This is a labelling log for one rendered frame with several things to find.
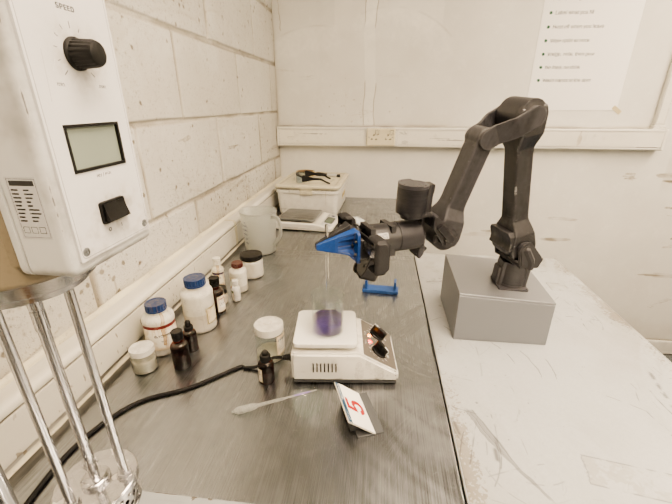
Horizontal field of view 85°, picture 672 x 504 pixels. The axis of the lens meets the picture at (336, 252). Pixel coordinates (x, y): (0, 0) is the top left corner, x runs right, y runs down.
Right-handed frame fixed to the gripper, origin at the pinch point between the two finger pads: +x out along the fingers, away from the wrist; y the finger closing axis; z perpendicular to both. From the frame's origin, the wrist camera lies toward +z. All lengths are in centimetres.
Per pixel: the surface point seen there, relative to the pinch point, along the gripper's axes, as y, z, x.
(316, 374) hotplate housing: -5.1, 23.4, 5.5
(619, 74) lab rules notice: 76, -35, -168
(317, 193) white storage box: 101, 15, -27
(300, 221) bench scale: 87, 23, -15
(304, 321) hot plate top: 3.4, 17.0, 5.2
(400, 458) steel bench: -24.2, 25.9, -1.8
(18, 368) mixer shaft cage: -30.9, -6.3, 34.5
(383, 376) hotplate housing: -9.5, 23.8, -6.3
